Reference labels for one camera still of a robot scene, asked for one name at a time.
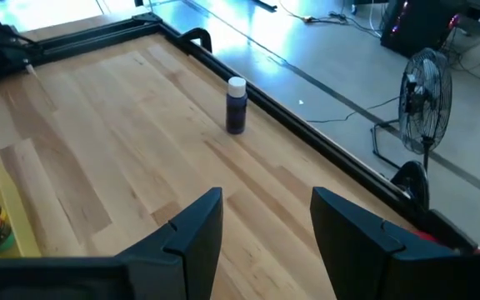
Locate black floor fan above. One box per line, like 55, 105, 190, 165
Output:
371, 47, 453, 170

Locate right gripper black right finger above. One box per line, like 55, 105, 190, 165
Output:
309, 186, 480, 300

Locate black computer case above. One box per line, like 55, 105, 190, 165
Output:
380, 0, 464, 58

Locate yellow translucent plastic bin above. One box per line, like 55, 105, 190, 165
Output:
0, 147, 43, 259

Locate black frame clamp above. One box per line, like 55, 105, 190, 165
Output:
177, 27, 213, 53
389, 160, 431, 212

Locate dark brown paint bottle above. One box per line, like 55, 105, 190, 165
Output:
225, 76, 248, 135

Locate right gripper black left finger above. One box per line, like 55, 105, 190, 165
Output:
0, 187, 224, 300

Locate black floor cables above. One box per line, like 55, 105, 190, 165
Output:
310, 10, 383, 38

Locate black fan power cable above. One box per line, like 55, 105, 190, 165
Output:
306, 95, 402, 124

